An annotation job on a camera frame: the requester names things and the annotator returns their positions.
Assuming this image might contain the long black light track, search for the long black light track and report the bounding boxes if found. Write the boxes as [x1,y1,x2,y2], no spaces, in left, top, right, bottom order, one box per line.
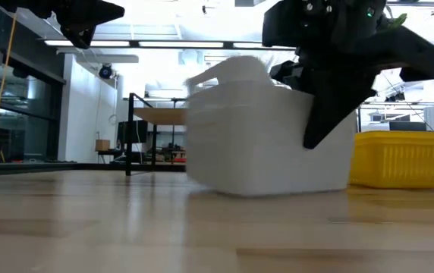
[44,39,297,49]

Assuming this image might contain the black hanging spot lamp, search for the black hanging spot lamp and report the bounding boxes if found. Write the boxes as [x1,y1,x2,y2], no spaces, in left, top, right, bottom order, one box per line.
[98,63,114,80]

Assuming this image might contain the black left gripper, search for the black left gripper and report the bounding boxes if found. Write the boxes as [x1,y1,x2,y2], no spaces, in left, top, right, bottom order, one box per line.
[0,0,126,50]

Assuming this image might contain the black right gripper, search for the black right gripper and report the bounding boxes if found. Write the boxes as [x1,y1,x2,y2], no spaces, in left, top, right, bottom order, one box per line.
[262,0,434,151]

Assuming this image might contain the black computer monitor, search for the black computer monitor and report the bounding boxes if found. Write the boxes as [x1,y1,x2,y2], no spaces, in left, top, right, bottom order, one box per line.
[388,120,429,133]
[117,120,149,153]

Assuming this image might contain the wooden shelf with black frame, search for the wooden shelf with black frame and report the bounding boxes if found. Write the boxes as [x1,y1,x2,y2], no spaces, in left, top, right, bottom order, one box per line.
[124,93,188,177]

